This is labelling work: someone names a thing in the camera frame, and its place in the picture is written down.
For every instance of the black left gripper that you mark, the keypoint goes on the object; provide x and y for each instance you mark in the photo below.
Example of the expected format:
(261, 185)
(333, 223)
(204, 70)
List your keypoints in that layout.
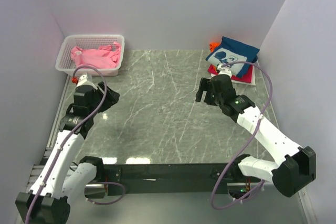
(111, 98)

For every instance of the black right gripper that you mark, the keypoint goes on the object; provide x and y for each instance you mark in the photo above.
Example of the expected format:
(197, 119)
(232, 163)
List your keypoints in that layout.
(203, 86)

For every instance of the navy blue t shirt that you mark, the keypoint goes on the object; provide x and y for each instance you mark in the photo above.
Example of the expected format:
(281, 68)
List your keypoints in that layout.
(230, 50)

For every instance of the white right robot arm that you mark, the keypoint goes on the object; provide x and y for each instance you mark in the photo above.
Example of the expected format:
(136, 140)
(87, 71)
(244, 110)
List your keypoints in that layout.
(293, 167)

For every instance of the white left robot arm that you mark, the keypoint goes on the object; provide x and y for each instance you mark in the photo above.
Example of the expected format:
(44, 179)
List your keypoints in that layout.
(50, 197)

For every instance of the white perforated plastic basket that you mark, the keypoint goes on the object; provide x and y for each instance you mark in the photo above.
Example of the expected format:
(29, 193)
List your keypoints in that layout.
(65, 63)

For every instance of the folded orange t shirt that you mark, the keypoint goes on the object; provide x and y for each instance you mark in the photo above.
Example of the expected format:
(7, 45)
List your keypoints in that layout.
(212, 69)

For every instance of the pink t shirt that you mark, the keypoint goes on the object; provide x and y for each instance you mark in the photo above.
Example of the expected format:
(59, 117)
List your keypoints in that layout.
(105, 57)

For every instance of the folded magenta t shirt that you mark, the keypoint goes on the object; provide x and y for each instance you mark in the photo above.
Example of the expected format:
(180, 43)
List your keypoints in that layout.
(244, 77)

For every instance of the folded white t shirt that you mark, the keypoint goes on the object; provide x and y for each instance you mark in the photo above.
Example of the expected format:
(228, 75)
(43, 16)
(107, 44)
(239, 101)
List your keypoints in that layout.
(252, 82)

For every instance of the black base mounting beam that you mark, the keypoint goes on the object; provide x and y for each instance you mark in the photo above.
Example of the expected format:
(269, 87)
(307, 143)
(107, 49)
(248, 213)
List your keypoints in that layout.
(162, 178)

